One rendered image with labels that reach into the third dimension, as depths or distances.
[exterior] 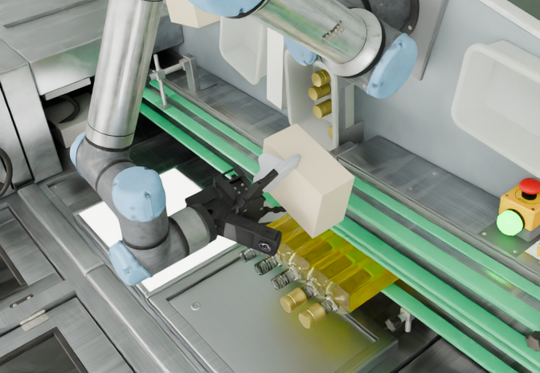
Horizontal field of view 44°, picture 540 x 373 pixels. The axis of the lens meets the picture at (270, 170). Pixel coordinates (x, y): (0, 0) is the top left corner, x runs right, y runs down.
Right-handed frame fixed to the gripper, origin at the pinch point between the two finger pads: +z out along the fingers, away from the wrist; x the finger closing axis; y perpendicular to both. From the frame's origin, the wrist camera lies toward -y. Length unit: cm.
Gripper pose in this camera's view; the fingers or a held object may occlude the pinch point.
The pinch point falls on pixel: (297, 184)
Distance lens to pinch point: 120.3
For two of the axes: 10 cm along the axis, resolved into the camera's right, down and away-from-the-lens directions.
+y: -6.1, -6.2, 4.9
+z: 7.9, -4.0, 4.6
